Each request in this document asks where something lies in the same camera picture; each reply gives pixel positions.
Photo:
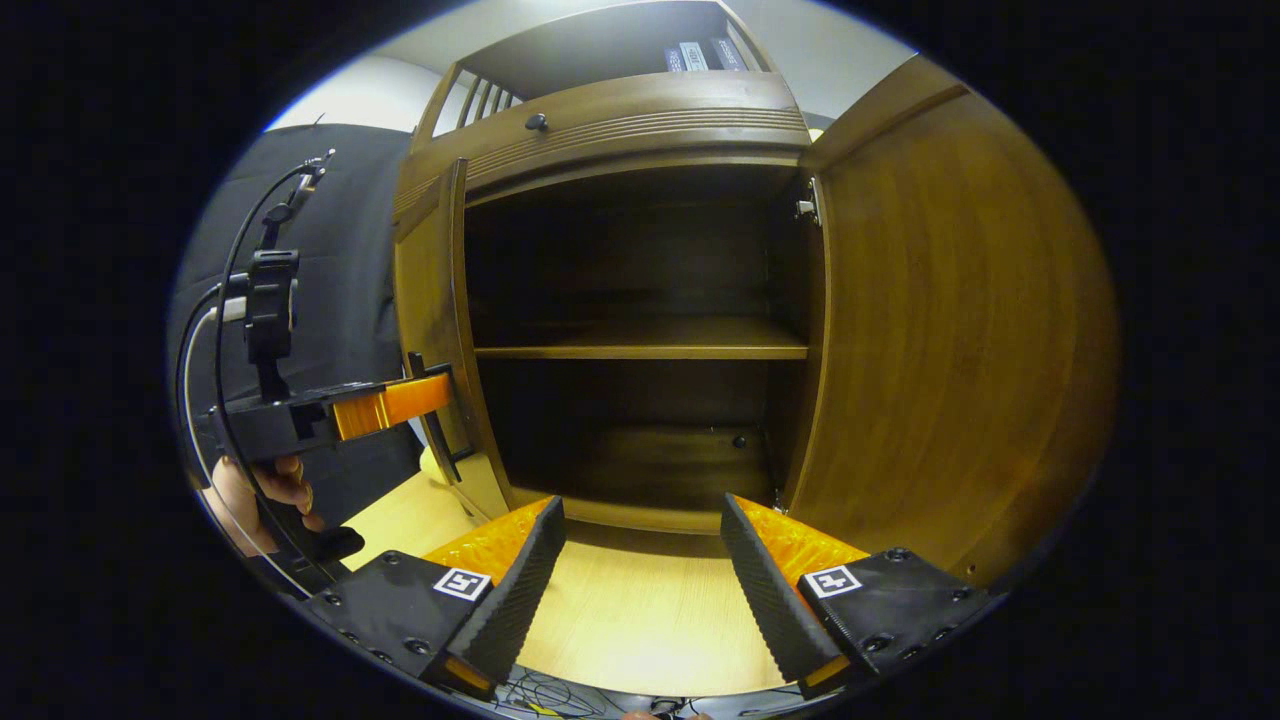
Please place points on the wooden inner shelf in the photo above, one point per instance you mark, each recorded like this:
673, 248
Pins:
640, 340

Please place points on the cream fluffy ball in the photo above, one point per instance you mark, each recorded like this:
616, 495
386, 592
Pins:
432, 468

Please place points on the metal door hinge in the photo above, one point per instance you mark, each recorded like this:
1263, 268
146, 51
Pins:
808, 205

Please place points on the wooden shoe cabinet door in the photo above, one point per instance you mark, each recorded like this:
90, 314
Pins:
960, 340
430, 290

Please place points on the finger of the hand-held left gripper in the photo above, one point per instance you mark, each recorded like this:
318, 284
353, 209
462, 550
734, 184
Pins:
400, 400

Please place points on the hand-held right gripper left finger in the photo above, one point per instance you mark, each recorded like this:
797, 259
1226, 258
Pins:
515, 600

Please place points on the wooden double-door shoe cabinet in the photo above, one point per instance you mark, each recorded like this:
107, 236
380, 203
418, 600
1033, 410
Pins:
640, 130

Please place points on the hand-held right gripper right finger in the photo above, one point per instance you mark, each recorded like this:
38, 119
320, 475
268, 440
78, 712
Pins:
765, 590

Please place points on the wooden cabinet drawer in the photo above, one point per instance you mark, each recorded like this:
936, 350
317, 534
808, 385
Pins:
620, 120

